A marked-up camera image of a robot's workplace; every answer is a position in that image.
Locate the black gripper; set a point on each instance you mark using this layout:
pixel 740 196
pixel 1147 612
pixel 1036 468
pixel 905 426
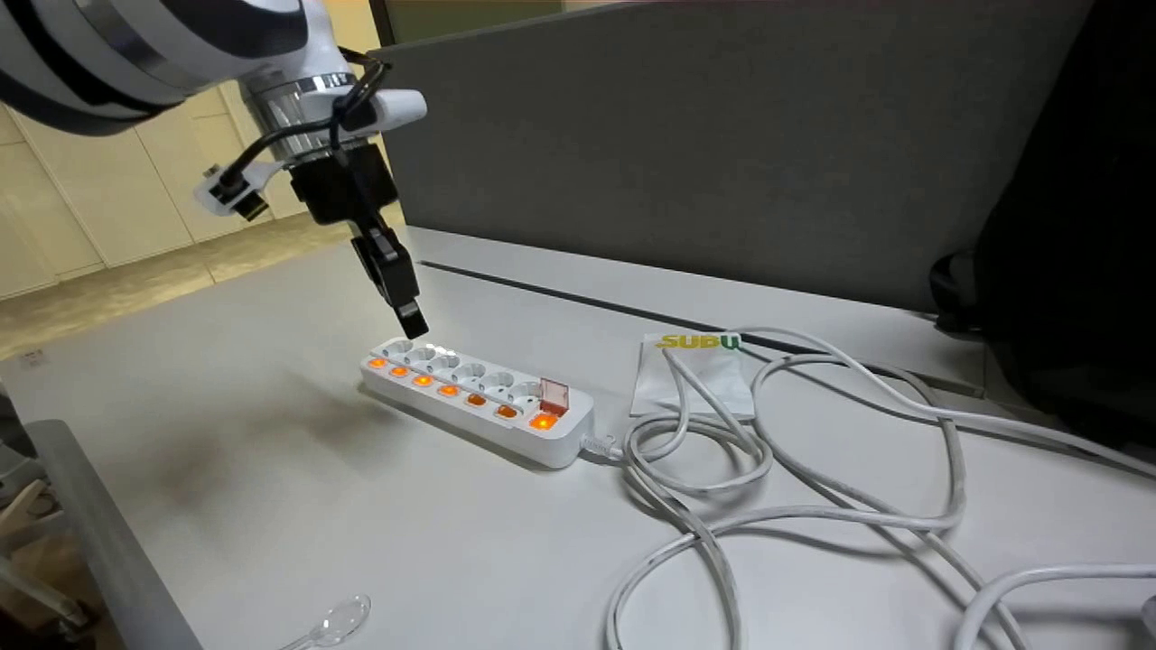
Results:
pixel 343 182

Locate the white power strip orange switches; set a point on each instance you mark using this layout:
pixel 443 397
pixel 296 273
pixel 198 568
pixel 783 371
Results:
pixel 506 439

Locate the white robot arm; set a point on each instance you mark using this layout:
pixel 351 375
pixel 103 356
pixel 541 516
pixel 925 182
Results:
pixel 119 50

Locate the clear plastic bag yellow label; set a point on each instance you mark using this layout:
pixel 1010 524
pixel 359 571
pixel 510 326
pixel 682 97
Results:
pixel 708 380

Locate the clear plastic spoon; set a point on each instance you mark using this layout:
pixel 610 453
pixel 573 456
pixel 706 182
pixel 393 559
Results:
pixel 339 624

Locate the grey partition panel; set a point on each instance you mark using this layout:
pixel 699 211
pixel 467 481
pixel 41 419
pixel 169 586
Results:
pixel 725 146

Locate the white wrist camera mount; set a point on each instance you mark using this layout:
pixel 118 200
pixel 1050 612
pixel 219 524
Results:
pixel 229 187

